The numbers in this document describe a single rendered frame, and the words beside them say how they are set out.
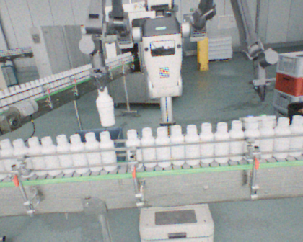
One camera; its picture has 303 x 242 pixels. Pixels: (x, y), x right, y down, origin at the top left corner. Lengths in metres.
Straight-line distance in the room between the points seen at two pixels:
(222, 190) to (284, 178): 0.25
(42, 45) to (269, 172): 6.30
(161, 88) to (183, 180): 0.67
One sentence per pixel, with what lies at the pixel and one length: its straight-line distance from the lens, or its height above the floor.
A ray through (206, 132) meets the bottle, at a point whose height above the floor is 1.14.
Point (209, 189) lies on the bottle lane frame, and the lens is 1.02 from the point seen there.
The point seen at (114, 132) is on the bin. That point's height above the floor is 0.92.
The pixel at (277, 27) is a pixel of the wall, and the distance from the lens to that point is 14.36.
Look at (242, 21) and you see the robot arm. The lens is 1.10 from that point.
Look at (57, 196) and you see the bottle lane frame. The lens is 1.10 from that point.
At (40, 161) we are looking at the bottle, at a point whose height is 1.07.
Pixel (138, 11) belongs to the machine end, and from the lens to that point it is 4.54.
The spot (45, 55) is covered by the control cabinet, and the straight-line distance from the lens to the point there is 6.78.
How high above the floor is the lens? 1.53
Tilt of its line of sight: 22 degrees down
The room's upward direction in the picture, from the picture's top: 6 degrees counter-clockwise
